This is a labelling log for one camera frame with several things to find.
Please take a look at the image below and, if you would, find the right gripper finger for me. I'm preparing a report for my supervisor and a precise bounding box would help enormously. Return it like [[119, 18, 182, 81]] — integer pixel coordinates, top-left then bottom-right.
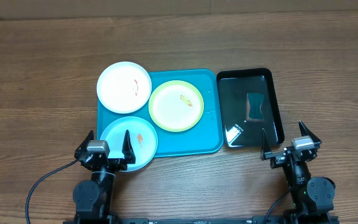
[[260, 128, 272, 161], [298, 121, 322, 148]]

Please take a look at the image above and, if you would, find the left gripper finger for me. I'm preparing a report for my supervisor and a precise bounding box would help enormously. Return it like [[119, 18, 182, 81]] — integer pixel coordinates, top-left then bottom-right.
[[122, 129, 135, 164], [74, 130, 94, 159]]

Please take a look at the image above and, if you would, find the green scrubbing sponge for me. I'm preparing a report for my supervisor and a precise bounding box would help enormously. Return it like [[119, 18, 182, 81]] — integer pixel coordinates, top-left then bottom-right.
[[246, 93, 264, 121]]

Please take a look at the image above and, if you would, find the yellow-green plate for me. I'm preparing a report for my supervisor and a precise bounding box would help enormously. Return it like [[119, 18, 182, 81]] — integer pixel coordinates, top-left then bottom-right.
[[149, 80, 204, 132]]

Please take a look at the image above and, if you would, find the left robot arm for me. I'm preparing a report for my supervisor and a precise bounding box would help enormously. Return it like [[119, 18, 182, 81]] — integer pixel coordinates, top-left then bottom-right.
[[73, 131, 135, 224]]

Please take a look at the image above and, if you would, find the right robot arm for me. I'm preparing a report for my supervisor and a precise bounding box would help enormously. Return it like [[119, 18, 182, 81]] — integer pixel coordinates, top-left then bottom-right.
[[260, 121, 339, 224]]

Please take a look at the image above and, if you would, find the teal plastic tray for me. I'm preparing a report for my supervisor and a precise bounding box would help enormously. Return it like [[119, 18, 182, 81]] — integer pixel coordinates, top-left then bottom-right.
[[96, 68, 224, 159]]

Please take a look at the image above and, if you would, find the black plastic tray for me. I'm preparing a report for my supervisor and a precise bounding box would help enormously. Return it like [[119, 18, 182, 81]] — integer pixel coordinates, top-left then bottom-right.
[[216, 68, 285, 148]]

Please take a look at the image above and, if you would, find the light blue plate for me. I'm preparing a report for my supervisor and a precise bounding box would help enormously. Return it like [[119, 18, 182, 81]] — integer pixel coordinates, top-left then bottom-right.
[[99, 116, 158, 172]]

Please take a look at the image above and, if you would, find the white plate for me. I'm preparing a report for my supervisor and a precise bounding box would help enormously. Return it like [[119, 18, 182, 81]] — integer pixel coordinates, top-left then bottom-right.
[[96, 62, 152, 114]]

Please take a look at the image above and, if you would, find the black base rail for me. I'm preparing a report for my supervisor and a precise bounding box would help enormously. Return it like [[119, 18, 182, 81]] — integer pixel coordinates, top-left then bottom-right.
[[63, 214, 340, 224]]

